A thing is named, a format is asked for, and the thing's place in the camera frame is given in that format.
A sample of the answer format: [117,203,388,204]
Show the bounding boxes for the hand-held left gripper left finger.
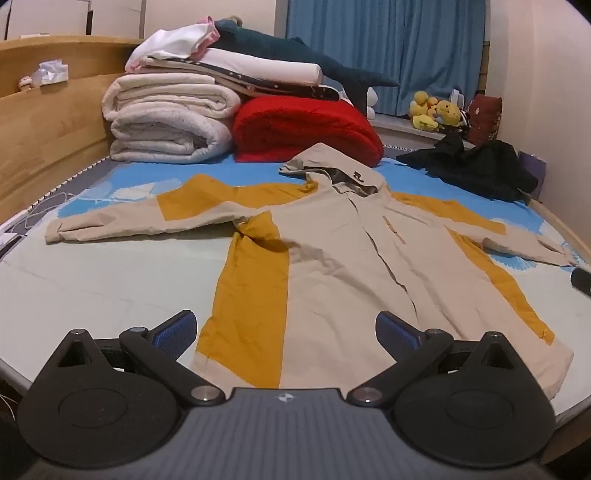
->
[55,310,225,408]

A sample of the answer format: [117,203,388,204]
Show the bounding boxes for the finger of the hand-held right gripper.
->
[570,267,591,295]

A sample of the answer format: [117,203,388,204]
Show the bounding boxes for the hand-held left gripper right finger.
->
[347,311,517,408]

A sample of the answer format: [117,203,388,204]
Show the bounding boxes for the beige and mustard hooded jacket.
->
[44,142,581,401]

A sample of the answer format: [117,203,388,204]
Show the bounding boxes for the pile of black clothes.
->
[396,133,540,204]

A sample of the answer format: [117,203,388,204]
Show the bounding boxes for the bed with blue white sheet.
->
[0,148,591,425]

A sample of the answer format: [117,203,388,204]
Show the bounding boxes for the purple box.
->
[517,150,548,195]

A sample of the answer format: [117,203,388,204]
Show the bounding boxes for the window sill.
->
[369,115,476,149]

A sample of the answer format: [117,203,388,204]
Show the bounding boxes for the yellow plush toy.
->
[409,90,440,133]
[435,99,463,130]

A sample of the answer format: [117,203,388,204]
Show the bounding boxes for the folded white quilt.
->
[102,73,242,164]

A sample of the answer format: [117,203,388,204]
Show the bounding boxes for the folded red blanket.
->
[232,95,385,168]

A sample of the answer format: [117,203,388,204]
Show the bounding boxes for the wooden headboard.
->
[0,36,149,228]

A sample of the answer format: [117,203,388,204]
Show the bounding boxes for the white tissue pack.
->
[31,59,70,88]

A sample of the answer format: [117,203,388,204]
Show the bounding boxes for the pink and white cloth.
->
[126,16,221,73]

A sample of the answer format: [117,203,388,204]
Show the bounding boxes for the blue curtain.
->
[285,0,486,117]

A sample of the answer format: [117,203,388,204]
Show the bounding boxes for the dark teal shark plush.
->
[210,17,400,119]

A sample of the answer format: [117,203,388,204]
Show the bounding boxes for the wooden bed side rail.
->
[526,196,591,261]

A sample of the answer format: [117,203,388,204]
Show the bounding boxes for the white wall cabinets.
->
[0,0,147,41]

